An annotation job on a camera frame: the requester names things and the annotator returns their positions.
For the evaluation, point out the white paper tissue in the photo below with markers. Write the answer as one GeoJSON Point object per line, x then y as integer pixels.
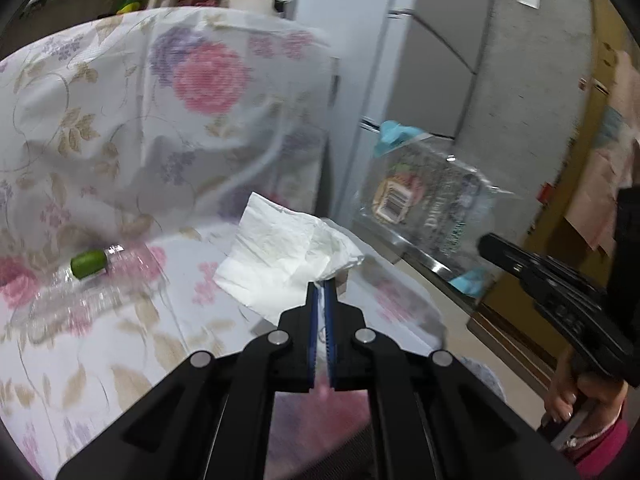
{"type": "Point", "coordinates": [280, 255]}

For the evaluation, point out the person's right forearm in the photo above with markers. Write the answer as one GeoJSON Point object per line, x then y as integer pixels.
{"type": "Point", "coordinates": [605, 445]}

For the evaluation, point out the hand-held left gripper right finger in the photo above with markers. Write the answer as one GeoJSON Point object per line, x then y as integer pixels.
{"type": "Point", "coordinates": [330, 320]}

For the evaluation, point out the brown cardboard sheet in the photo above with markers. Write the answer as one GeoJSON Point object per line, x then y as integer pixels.
{"type": "Point", "coordinates": [605, 160]}

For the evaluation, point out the red wall item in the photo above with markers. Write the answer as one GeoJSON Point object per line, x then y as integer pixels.
{"type": "Point", "coordinates": [545, 191]}

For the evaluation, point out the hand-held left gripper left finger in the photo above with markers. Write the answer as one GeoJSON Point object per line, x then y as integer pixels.
{"type": "Point", "coordinates": [313, 320]}

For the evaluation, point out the clear plastic packet blue ends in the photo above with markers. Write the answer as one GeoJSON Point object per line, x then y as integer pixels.
{"type": "Point", "coordinates": [425, 200]}

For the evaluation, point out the clear bottle with green cap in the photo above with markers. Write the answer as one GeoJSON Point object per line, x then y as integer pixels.
{"type": "Point", "coordinates": [90, 290]}

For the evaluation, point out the grey fluffy rug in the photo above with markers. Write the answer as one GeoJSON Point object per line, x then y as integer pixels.
{"type": "Point", "coordinates": [482, 377]}

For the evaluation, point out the yellow wooden door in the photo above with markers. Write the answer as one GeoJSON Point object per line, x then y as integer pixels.
{"type": "Point", "coordinates": [540, 240]}

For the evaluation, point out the floral printed cloth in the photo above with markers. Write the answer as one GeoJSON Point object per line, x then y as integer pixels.
{"type": "Point", "coordinates": [125, 135]}

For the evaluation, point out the person's right hand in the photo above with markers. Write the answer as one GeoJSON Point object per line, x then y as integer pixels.
{"type": "Point", "coordinates": [585, 400]}

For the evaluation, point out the grey refrigerator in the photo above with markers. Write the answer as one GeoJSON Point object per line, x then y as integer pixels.
{"type": "Point", "coordinates": [440, 45]}

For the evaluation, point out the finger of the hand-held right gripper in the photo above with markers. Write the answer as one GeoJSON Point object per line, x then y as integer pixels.
{"type": "Point", "coordinates": [505, 255]}

